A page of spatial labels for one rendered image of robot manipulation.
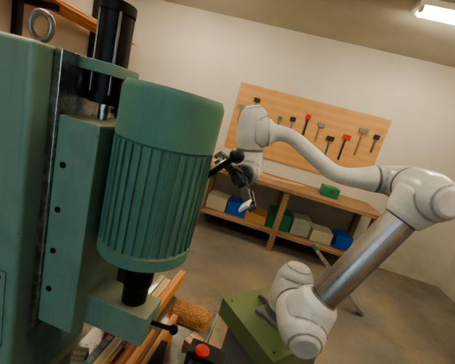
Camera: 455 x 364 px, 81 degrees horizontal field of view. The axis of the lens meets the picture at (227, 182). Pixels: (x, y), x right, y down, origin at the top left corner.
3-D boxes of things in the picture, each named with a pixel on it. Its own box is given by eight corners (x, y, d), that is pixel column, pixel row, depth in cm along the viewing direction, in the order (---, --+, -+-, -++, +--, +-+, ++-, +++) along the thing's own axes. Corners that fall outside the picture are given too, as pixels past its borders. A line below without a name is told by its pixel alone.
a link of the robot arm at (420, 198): (297, 328, 110) (308, 379, 89) (266, 306, 109) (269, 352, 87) (442, 183, 91) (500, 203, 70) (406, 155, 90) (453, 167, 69)
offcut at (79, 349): (88, 357, 70) (89, 347, 69) (82, 369, 66) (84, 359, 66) (75, 355, 69) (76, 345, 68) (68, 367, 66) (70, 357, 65)
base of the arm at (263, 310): (269, 292, 136) (271, 283, 135) (307, 322, 122) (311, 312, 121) (247, 305, 122) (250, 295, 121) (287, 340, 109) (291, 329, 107)
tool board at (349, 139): (365, 187, 356) (393, 120, 334) (223, 146, 379) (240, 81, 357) (365, 186, 360) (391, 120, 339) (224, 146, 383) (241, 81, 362)
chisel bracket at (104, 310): (139, 354, 54) (146, 320, 52) (80, 327, 57) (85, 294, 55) (156, 328, 61) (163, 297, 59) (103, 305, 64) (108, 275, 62)
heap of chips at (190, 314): (204, 333, 74) (206, 325, 74) (164, 316, 76) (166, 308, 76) (213, 313, 82) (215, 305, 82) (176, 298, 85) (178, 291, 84)
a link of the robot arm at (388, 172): (372, 159, 103) (389, 165, 90) (421, 162, 102) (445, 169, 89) (366, 191, 106) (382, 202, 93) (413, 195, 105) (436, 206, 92)
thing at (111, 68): (107, 106, 45) (123, -4, 41) (68, 94, 47) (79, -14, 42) (133, 110, 53) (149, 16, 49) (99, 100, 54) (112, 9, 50)
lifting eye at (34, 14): (49, 48, 49) (53, 9, 48) (22, 41, 50) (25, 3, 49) (56, 50, 51) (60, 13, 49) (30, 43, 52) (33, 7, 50)
